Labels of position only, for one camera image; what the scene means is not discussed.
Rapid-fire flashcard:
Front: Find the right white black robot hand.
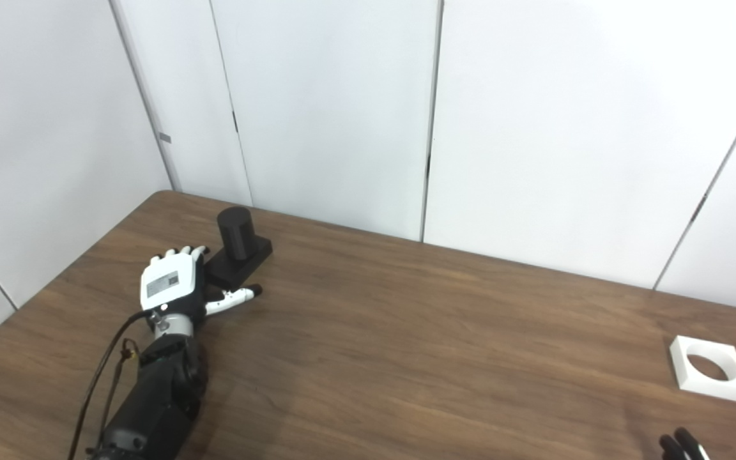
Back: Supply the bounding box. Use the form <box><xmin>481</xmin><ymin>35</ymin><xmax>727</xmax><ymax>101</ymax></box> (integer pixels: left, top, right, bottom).
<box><xmin>659</xmin><ymin>427</ymin><xmax>712</xmax><ymax>460</ymax></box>

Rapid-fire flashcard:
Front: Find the black peg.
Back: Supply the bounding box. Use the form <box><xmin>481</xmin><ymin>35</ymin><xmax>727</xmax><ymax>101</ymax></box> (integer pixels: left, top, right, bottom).
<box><xmin>205</xmin><ymin>206</ymin><xmax>273</xmax><ymax>289</ymax></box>

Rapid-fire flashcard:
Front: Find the white square piece with hole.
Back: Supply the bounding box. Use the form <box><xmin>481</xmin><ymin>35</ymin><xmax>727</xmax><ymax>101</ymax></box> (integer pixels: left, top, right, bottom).
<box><xmin>669</xmin><ymin>335</ymin><xmax>736</xmax><ymax>403</ymax></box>

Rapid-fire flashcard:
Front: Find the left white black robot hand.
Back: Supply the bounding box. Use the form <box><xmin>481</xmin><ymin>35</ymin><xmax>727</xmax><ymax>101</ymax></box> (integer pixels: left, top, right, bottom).
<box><xmin>140</xmin><ymin>245</ymin><xmax>263</xmax><ymax>333</ymax></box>

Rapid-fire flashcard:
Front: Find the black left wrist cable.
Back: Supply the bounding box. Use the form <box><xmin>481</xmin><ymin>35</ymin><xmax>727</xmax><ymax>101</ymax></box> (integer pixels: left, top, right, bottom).
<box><xmin>68</xmin><ymin>310</ymin><xmax>153</xmax><ymax>460</ymax></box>

